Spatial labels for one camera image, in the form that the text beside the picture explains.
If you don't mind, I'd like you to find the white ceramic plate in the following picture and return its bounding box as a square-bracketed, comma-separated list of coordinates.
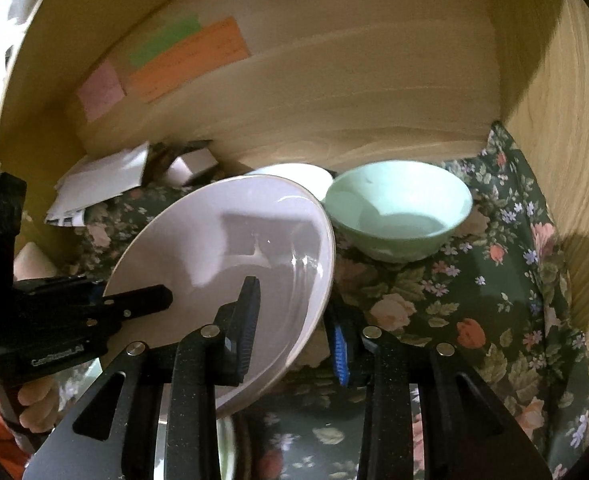
[100, 174, 336, 416]

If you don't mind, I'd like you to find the mint green ceramic bowl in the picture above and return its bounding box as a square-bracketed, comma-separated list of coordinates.
[323, 160, 473, 263]

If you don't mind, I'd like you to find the person's left hand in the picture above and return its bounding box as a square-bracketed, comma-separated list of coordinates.
[18, 376, 59, 434]

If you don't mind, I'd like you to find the white paper stack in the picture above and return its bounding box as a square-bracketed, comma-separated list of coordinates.
[44, 142, 150, 226]

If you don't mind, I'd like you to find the small white box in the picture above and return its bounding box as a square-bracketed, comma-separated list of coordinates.
[162, 148, 218, 188]

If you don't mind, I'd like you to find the white bowl behind plate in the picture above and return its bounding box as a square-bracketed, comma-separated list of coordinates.
[249, 162, 334, 202]

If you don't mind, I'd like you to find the dark floral tablecloth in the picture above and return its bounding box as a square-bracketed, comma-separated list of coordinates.
[63, 120, 589, 480]

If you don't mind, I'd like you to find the pink sticky note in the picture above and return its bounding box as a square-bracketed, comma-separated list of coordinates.
[76, 60, 125, 122]

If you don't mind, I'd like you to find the orange sticky note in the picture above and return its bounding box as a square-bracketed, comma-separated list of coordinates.
[130, 18, 250, 103]

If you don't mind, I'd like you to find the green sticky note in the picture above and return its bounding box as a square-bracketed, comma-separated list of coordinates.
[128, 14, 201, 68]

